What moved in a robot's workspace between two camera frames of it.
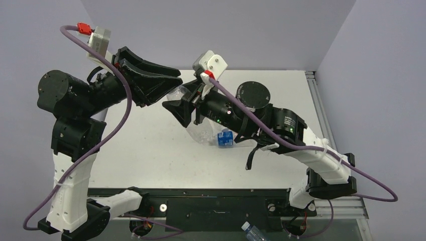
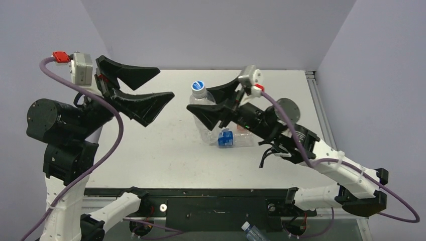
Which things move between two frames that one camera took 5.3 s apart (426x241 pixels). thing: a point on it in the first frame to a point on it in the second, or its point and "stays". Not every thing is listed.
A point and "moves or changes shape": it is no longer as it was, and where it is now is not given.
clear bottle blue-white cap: [206, 131] moves or changes shape
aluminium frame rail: [325, 126] stays
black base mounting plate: [220, 210] stays
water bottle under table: [253, 233] stays
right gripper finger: [183, 110] to [209, 114]
